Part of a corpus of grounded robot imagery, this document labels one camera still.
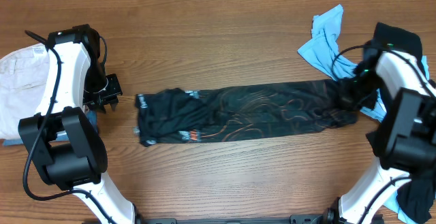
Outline beige folded trousers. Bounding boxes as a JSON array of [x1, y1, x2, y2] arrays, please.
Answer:
[[0, 43, 93, 140]]

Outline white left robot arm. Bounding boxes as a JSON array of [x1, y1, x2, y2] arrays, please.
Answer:
[[18, 25, 142, 223]]

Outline black printed cycling jersey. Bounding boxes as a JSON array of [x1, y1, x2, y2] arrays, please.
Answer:
[[135, 80, 358, 146]]

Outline plain black garment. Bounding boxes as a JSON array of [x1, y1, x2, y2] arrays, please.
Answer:
[[369, 23, 435, 223]]

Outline blue denim jeans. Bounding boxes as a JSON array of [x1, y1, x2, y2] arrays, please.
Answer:
[[2, 110, 99, 147]]

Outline light blue shirt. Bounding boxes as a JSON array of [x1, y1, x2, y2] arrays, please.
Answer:
[[298, 4, 430, 224]]

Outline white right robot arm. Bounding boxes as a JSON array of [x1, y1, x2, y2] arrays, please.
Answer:
[[324, 42, 435, 223]]

